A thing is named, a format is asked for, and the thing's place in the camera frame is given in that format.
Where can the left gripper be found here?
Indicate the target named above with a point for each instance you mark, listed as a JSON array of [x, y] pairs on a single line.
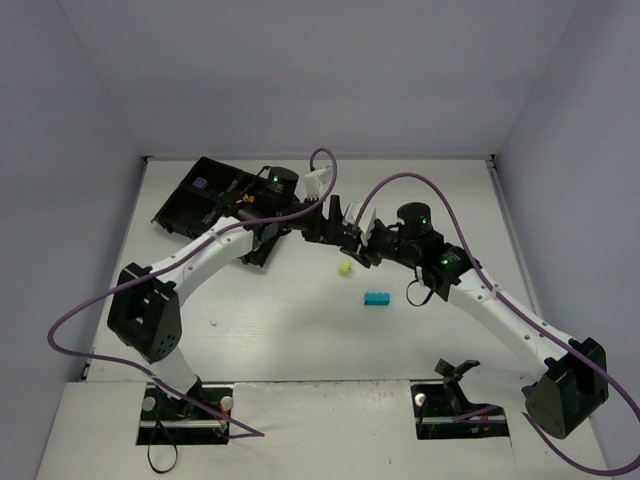
[[311, 228]]

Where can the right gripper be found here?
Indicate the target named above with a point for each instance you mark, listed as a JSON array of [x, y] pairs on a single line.
[[367, 248]]

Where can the lime green block brick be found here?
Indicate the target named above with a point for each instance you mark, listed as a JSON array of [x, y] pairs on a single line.
[[345, 268]]

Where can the teal long brick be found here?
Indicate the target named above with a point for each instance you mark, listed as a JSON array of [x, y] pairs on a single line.
[[377, 299]]

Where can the purple square brick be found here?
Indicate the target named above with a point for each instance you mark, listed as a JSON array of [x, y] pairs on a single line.
[[200, 183]]

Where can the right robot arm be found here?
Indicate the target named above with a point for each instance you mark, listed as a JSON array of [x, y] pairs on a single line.
[[554, 385]]

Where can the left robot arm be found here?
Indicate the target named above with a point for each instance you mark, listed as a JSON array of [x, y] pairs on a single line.
[[145, 312]]

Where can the black four-compartment tray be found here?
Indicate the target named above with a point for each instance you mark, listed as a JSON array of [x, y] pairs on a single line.
[[191, 211]]

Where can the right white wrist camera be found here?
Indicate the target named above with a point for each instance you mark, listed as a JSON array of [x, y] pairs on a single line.
[[360, 219]]

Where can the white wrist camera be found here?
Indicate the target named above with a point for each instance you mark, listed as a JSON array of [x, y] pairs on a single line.
[[317, 182], [360, 219]]

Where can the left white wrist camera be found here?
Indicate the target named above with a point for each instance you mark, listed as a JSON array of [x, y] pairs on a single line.
[[317, 182]]

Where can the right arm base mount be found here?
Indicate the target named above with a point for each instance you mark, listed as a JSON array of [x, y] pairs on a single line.
[[441, 410]]

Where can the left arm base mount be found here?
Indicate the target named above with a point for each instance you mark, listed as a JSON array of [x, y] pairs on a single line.
[[168, 421]]

